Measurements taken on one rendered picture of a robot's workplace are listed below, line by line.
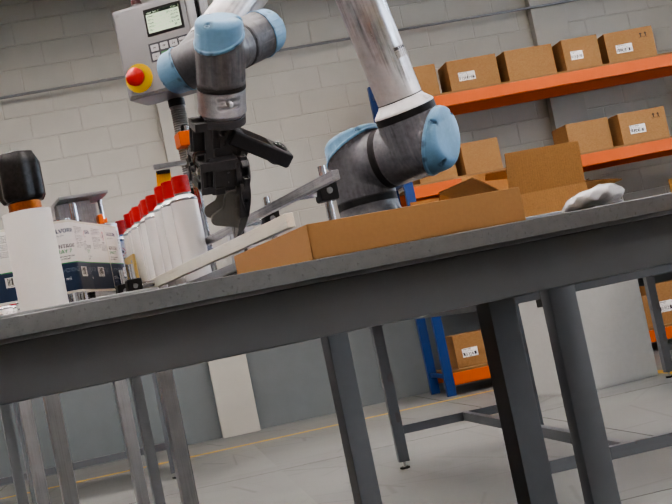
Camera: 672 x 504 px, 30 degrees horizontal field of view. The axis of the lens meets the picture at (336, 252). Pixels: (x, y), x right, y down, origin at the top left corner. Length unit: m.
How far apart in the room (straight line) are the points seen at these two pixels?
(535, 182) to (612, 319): 4.02
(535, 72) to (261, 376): 3.23
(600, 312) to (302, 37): 3.85
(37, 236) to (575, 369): 1.14
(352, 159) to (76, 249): 0.61
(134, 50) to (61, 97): 7.65
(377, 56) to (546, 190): 1.77
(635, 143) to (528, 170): 6.14
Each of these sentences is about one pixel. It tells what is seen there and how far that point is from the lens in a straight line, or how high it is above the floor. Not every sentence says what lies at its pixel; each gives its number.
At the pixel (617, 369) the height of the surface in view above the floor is 0.09.
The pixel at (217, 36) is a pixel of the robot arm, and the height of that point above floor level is 1.21.
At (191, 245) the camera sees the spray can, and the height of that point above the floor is 0.95.
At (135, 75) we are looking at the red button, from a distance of 2.59.
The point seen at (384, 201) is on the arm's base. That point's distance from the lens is 2.35.
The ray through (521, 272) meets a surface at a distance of 1.44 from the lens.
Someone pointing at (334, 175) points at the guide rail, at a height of 0.95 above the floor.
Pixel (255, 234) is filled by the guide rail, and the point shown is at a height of 0.91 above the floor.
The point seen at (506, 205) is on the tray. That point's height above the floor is 0.85.
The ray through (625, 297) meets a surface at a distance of 7.99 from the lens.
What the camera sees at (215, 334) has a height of 0.77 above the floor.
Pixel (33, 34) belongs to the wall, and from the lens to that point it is 10.40.
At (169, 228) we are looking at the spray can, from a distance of 2.40.
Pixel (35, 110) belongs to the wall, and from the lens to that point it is 10.27.
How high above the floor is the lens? 0.77
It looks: 3 degrees up
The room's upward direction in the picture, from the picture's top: 12 degrees counter-clockwise
